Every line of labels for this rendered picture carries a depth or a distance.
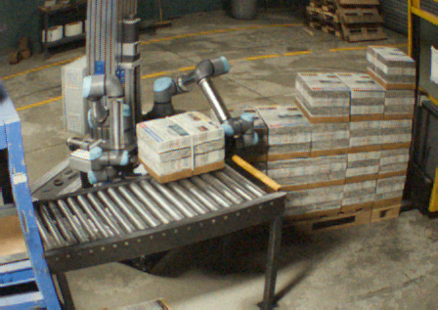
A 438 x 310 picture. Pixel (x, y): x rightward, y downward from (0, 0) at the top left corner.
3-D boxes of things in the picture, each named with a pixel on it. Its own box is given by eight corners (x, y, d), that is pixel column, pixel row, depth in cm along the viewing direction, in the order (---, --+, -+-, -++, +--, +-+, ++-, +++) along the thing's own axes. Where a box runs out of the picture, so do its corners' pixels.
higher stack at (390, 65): (354, 199, 455) (365, 44, 402) (383, 195, 460) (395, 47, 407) (370, 223, 420) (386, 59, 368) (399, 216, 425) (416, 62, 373)
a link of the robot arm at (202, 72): (192, 59, 350) (231, 133, 340) (206, 56, 356) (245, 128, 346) (183, 69, 359) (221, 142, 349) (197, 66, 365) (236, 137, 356)
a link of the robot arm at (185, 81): (162, 81, 399) (208, 57, 355) (181, 76, 408) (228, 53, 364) (168, 99, 399) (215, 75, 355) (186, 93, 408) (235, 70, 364)
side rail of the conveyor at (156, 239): (279, 210, 312) (281, 190, 307) (284, 214, 307) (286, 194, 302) (44, 270, 249) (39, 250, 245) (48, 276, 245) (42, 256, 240)
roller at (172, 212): (147, 186, 321) (146, 178, 319) (189, 227, 284) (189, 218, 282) (138, 188, 318) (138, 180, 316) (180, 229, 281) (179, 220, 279)
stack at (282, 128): (209, 218, 437) (209, 107, 403) (355, 199, 455) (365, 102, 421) (219, 246, 402) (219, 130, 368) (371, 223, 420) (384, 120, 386)
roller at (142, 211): (125, 191, 315) (124, 183, 313) (164, 233, 278) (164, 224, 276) (117, 193, 312) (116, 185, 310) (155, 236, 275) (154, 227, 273)
